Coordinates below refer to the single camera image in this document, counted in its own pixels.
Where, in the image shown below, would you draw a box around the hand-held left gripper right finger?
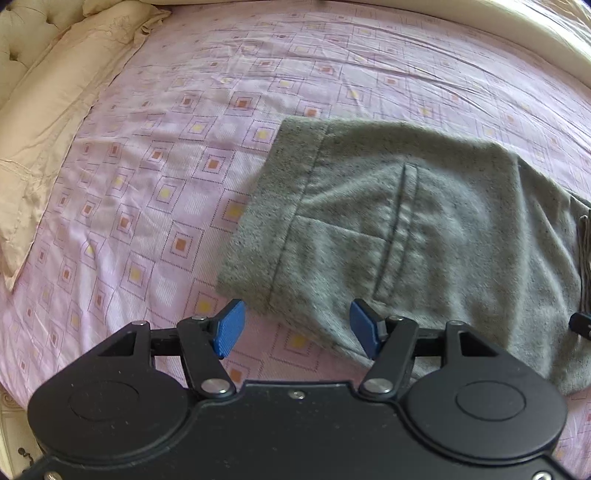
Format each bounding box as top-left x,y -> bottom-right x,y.
349,298 -> 503,400

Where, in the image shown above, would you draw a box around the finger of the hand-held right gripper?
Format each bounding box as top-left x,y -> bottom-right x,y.
569,311 -> 591,343

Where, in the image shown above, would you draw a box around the pink patterned bed sheet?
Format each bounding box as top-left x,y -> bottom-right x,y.
0,0 -> 591,467

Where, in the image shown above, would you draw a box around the grey speckled pants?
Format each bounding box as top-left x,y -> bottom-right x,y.
217,116 -> 591,397

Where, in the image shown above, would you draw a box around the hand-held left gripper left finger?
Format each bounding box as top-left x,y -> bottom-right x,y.
96,298 -> 247,400

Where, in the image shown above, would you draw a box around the cream bed headboard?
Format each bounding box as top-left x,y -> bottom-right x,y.
0,0 -> 90,112

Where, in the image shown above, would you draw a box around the cream pillow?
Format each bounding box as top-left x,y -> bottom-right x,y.
0,0 -> 172,292

